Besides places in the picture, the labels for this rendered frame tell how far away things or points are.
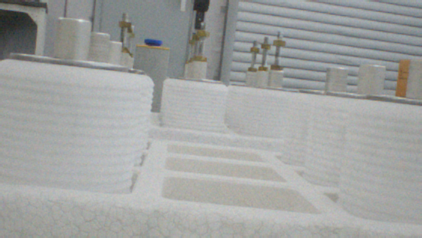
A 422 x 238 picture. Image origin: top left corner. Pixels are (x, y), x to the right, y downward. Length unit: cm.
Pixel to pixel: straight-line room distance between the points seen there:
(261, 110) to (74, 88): 58
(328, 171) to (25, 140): 25
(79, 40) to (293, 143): 30
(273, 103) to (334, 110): 41
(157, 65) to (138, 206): 99
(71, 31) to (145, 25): 583
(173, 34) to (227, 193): 582
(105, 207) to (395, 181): 18
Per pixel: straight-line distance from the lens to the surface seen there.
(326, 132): 53
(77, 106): 38
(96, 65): 39
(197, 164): 59
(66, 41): 41
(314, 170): 54
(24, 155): 39
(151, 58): 133
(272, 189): 48
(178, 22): 630
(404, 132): 40
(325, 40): 669
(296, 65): 656
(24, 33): 620
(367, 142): 42
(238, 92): 106
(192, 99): 92
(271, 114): 93
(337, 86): 66
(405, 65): 504
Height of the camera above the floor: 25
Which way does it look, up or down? 3 degrees down
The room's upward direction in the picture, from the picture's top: 6 degrees clockwise
